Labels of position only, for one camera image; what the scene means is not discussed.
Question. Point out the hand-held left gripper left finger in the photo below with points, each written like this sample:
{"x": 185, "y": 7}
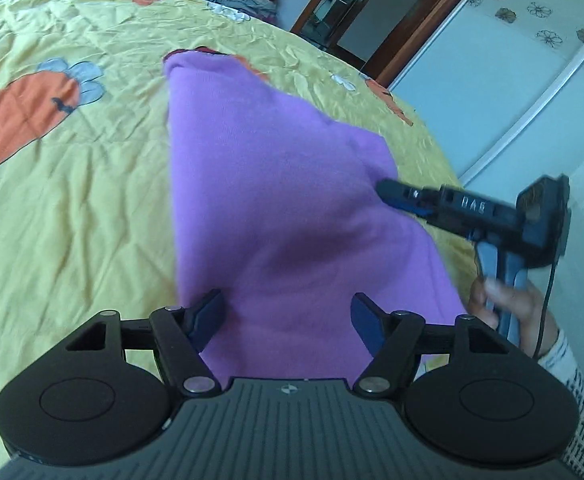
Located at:
{"x": 207, "y": 316}

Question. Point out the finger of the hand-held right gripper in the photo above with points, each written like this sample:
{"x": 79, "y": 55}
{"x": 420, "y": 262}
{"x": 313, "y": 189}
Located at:
{"x": 402, "y": 195}

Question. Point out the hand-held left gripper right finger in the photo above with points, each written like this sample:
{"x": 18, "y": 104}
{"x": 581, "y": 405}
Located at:
{"x": 367, "y": 321}

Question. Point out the purple sweater with red trim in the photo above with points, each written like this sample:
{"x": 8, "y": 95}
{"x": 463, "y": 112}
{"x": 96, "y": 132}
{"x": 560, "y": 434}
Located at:
{"x": 282, "y": 185}

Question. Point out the person's right forearm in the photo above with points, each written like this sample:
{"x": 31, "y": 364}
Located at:
{"x": 577, "y": 410}

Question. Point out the person's right hand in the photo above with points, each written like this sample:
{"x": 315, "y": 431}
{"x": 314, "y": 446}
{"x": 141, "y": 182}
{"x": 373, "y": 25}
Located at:
{"x": 527, "y": 310}

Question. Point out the wooden framed mirror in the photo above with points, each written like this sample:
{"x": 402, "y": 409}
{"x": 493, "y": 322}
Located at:
{"x": 422, "y": 25}

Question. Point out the yellow printed bedspread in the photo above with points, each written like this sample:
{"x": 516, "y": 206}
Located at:
{"x": 71, "y": 210}

